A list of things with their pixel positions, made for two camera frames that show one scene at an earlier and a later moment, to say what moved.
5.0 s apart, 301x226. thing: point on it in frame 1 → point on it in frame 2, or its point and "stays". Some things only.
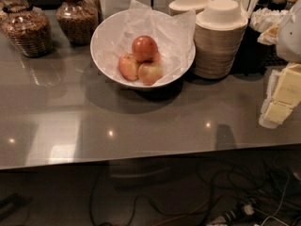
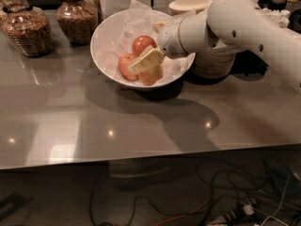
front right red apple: [150, 72] stays
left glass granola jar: [26, 27] stays
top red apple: [144, 48] stays
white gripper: [290, 37] → [168, 42]
